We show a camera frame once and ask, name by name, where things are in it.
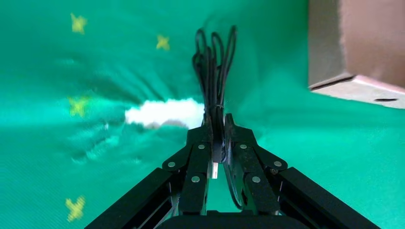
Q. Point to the open brown cardboard box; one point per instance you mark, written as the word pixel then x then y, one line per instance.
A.
pixel 364 41

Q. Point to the green table cloth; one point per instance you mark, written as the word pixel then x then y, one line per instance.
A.
pixel 316 145

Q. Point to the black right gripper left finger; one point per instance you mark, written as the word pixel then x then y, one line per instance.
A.
pixel 196 177

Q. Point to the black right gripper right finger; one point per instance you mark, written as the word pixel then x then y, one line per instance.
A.
pixel 253 177

